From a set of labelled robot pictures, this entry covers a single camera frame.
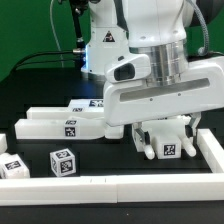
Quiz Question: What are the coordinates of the white front rail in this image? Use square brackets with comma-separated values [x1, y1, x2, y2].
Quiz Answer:
[0, 173, 224, 206]

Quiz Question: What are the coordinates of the white rail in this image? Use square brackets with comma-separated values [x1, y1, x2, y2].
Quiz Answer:
[197, 129, 224, 173]
[0, 173, 224, 206]

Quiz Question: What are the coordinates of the black cable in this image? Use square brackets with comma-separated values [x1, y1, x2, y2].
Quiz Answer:
[9, 48, 84, 75]

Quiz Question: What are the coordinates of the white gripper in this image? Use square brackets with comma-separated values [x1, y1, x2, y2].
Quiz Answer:
[103, 53, 224, 151]

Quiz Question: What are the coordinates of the white block left edge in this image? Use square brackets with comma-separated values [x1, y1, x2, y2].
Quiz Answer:
[0, 134, 7, 154]

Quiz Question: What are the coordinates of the white chair seat block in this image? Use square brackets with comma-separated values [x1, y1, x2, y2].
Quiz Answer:
[137, 116, 196, 160]

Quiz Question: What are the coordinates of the white tagged block lower left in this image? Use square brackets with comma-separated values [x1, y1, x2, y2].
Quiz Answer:
[0, 153, 30, 179]

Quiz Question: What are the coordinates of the white right rail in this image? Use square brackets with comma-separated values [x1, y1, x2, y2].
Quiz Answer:
[197, 129, 224, 173]

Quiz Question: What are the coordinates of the white tagged sheet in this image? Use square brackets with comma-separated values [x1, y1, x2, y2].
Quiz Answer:
[69, 99, 104, 108]

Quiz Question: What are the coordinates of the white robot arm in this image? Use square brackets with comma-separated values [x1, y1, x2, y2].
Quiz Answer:
[103, 0, 224, 147]

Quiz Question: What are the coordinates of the white tagged cube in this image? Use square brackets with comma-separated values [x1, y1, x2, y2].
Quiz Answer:
[50, 148, 76, 177]

